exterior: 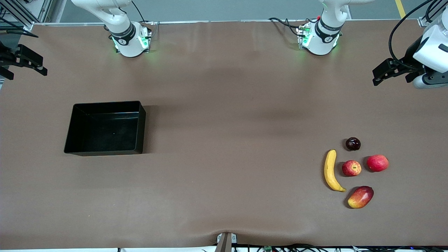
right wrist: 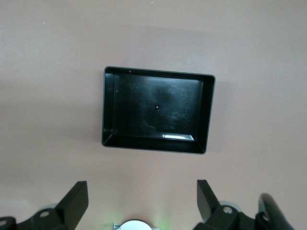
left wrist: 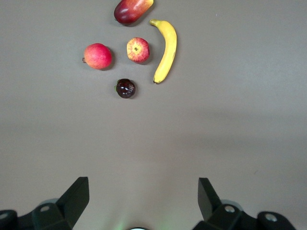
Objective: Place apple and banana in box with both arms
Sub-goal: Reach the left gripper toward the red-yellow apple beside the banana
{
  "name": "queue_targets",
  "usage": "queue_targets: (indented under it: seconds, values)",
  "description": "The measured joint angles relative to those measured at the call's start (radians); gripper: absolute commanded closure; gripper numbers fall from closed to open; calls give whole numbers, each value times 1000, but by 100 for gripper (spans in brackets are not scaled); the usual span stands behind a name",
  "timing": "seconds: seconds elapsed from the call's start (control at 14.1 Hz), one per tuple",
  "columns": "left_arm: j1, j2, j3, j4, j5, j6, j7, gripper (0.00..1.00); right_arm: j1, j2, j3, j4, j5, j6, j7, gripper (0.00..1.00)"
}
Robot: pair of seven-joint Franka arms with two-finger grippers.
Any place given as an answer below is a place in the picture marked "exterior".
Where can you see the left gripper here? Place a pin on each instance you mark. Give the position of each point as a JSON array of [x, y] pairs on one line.
[[410, 56]]

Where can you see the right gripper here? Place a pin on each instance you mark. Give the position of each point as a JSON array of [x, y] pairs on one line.
[[7, 58]]

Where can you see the black rectangular plastic box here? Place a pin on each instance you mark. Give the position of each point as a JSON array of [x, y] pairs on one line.
[[105, 133]]

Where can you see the red yellow apple with stem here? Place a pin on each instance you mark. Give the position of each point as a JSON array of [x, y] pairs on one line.
[[351, 168]]

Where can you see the yellow banana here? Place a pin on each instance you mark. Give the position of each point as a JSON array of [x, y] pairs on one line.
[[329, 175]]

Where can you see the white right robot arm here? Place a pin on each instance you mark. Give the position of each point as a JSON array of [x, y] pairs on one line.
[[131, 45]]

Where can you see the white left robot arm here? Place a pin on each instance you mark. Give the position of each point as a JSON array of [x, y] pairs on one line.
[[322, 40]]

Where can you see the dark purple plum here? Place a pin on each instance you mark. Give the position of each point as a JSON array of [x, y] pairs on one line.
[[353, 144]]

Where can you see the pinkish red round fruit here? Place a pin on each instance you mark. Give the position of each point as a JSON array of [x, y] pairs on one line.
[[377, 163]]

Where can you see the red yellow mango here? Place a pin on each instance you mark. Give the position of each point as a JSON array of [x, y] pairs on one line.
[[361, 197]]

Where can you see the large table cover sheet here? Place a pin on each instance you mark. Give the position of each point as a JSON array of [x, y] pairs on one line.
[[224, 87]]

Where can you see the aluminium frame struts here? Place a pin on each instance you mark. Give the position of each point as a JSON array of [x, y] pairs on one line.
[[28, 25]]

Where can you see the grey table edge bracket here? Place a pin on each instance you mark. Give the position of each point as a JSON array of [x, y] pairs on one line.
[[225, 241]]

